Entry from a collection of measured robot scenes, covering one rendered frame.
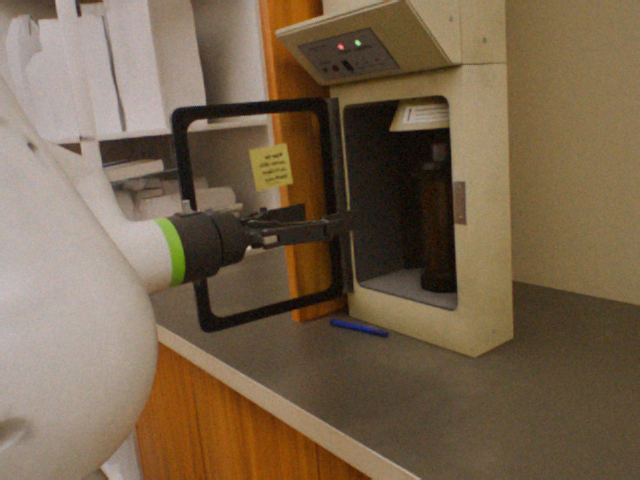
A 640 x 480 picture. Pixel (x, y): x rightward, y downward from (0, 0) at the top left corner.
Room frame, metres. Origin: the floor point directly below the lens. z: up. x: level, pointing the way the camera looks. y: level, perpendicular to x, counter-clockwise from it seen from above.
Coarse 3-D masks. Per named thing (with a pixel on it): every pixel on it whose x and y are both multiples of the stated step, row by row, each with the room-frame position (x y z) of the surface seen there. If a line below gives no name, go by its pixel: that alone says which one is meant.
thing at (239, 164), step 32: (192, 128) 0.99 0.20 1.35; (224, 128) 1.02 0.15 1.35; (256, 128) 1.05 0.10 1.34; (288, 128) 1.08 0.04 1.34; (192, 160) 0.99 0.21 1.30; (224, 160) 1.01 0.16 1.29; (256, 160) 1.04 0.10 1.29; (288, 160) 1.07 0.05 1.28; (320, 160) 1.11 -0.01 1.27; (224, 192) 1.01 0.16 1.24; (256, 192) 1.04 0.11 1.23; (288, 192) 1.07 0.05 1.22; (320, 192) 1.11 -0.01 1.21; (256, 256) 1.03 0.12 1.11; (288, 256) 1.06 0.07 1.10; (320, 256) 1.10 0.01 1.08; (224, 288) 1.00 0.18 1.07; (256, 288) 1.03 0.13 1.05; (288, 288) 1.06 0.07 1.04; (320, 288) 1.10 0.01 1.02
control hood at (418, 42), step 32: (384, 0) 0.85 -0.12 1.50; (416, 0) 0.83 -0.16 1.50; (448, 0) 0.87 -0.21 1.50; (288, 32) 1.04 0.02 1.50; (320, 32) 0.99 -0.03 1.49; (384, 32) 0.90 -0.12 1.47; (416, 32) 0.86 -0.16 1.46; (448, 32) 0.87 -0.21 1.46; (416, 64) 0.91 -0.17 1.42; (448, 64) 0.88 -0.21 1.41
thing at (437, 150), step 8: (432, 144) 1.05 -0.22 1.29; (440, 144) 1.04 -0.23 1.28; (432, 152) 1.05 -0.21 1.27; (440, 152) 1.04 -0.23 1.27; (432, 160) 1.05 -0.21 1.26; (440, 160) 1.04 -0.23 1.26; (448, 160) 1.03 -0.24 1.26; (416, 168) 1.05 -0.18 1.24; (424, 168) 1.03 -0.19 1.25; (432, 168) 1.01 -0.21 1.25; (440, 168) 1.01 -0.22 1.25; (448, 168) 1.01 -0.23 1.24
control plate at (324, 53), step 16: (352, 32) 0.94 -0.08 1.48; (368, 32) 0.92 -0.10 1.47; (304, 48) 1.05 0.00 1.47; (320, 48) 1.02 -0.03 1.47; (336, 48) 1.00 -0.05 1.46; (352, 48) 0.97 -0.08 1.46; (368, 48) 0.95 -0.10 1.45; (384, 48) 0.93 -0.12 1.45; (320, 64) 1.06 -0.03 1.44; (336, 64) 1.03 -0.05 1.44; (352, 64) 1.01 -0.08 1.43; (368, 64) 0.98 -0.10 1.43; (384, 64) 0.96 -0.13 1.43
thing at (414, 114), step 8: (440, 96) 0.99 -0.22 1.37; (400, 104) 1.05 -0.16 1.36; (408, 104) 1.02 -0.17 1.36; (416, 104) 1.01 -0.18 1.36; (424, 104) 1.00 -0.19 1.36; (432, 104) 0.99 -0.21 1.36; (440, 104) 0.99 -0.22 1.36; (448, 104) 0.98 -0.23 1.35; (400, 112) 1.03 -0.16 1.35; (408, 112) 1.01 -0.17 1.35; (416, 112) 1.00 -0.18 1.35; (424, 112) 0.99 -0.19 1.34; (432, 112) 0.98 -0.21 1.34; (440, 112) 0.98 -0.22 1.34; (448, 112) 0.98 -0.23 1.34; (400, 120) 1.02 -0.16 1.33; (408, 120) 1.00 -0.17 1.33; (416, 120) 0.99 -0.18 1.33; (424, 120) 0.98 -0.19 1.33; (432, 120) 0.98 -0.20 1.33; (440, 120) 0.98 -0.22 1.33; (448, 120) 0.97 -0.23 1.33; (392, 128) 1.04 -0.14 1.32; (400, 128) 1.01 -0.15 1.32; (408, 128) 1.00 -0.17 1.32; (416, 128) 0.99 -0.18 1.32; (424, 128) 0.98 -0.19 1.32; (432, 128) 0.97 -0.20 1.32; (440, 128) 0.97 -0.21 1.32
